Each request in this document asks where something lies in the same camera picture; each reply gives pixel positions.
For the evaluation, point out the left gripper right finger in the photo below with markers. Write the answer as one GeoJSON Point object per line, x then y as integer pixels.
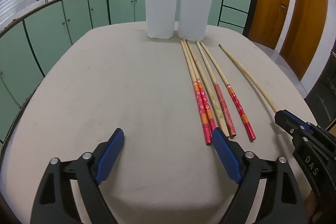
{"type": "Point", "coordinates": [282, 201]}

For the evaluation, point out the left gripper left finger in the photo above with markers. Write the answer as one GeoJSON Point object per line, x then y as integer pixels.
{"type": "Point", "coordinates": [54, 201]}

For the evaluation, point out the plain bamboo chopstick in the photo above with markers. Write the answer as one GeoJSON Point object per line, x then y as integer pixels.
{"type": "Point", "coordinates": [251, 78]}

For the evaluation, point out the dark red chopstick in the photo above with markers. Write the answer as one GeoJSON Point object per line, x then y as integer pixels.
{"type": "Point", "coordinates": [226, 113]}

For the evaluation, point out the worn wooden chopstick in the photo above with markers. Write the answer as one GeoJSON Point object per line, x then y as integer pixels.
{"type": "Point", "coordinates": [217, 110]}

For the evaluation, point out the red orange striped chopstick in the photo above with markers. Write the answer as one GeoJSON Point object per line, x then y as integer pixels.
{"type": "Point", "coordinates": [234, 98]}

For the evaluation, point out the red floral chopstick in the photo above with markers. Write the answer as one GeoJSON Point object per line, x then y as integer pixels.
{"type": "Point", "coordinates": [201, 108]}
{"type": "Point", "coordinates": [205, 102]}

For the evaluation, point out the green lower kitchen cabinets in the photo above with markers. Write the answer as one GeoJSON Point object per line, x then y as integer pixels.
{"type": "Point", "coordinates": [32, 44]}

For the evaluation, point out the right hand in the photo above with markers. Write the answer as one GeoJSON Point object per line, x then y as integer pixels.
{"type": "Point", "coordinates": [311, 208]}

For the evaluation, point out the white plastic utensil holder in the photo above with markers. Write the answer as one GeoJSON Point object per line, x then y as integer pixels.
{"type": "Point", "coordinates": [189, 18]}

